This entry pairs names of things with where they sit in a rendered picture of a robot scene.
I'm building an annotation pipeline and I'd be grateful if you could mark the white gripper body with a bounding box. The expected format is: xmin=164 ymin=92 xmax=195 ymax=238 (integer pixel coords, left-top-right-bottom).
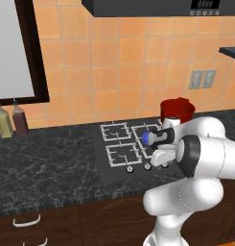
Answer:
xmin=150 ymin=149 xmax=177 ymax=168

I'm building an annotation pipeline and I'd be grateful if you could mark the black gas hob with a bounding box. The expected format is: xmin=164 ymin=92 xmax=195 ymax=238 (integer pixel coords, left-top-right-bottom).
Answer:
xmin=91 ymin=120 xmax=189 ymax=185

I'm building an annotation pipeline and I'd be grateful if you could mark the red pot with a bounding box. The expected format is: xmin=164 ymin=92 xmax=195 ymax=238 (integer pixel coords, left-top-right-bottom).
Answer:
xmin=159 ymin=97 xmax=197 ymax=125

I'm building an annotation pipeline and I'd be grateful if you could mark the brown wooden cupboard door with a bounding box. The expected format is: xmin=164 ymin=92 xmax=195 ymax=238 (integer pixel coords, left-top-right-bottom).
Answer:
xmin=78 ymin=194 xmax=159 ymax=246
xmin=180 ymin=181 xmax=235 ymax=246

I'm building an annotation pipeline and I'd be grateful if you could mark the brown wooden drawer front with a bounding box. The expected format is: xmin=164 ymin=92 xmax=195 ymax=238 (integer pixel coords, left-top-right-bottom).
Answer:
xmin=0 ymin=205 xmax=81 ymax=237

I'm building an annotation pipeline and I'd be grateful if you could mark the dark red bottle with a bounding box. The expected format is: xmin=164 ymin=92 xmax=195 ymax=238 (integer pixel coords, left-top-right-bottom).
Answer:
xmin=11 ymin=97 xmax=30 ymax=137

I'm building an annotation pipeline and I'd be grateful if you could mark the black range hood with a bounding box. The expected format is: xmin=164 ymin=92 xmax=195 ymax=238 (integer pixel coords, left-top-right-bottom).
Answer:
xmin=81 ymin=0 xmax=235 ymax=18

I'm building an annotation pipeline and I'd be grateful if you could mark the yellow oil bottle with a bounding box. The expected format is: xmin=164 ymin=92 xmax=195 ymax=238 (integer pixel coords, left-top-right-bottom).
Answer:
xmin=0 ymin=98 xmax=14 ymax=139

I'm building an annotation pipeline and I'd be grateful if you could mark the dark framed window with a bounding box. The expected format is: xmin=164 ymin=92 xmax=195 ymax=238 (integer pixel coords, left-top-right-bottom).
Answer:
xmin=0 ymin=0 xmax=51 ymax=107

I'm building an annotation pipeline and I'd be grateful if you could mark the grey wall socket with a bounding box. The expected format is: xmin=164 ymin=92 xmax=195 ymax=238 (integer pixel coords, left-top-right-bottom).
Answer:
xmin=200 ymin=68 xmax=217 ymax=89
xmin=188 ymin=69 xmax=204 ymax=90

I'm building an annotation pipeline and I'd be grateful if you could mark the dark wall shelf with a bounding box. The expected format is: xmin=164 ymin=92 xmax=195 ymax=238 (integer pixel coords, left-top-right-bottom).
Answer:
xmin=218 ymin=45 xmax=235 ymax=62

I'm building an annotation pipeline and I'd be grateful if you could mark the white drawer handle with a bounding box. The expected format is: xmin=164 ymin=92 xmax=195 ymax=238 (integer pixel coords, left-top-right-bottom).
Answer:
xmin=21 ymin=236 xmax=49 ymax=246
xmin=12 ymin=213 xmax=42 ymax=229

